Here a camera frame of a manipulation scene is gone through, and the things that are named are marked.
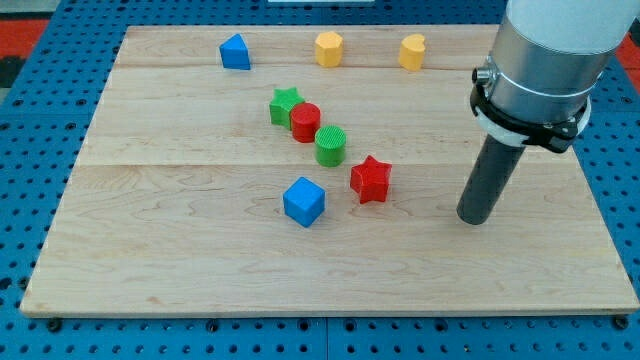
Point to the red star block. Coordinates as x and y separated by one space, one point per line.
370 180

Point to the green star block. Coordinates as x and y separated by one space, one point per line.
283 102

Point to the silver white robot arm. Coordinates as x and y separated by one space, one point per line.
534 86

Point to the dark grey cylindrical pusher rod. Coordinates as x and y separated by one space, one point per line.
492 170

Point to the light wooden board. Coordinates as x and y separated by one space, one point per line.
174 208

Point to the green cylinder block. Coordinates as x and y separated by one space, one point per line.
330 142

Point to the yellow heart block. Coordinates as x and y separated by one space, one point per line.
412 52

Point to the yellow octagon block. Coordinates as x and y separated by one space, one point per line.
329 49

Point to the blue triangle block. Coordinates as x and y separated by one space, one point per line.
235 53

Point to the blue cube block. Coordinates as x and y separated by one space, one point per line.
304 201

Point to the red cylinder block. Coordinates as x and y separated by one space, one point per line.
305 119

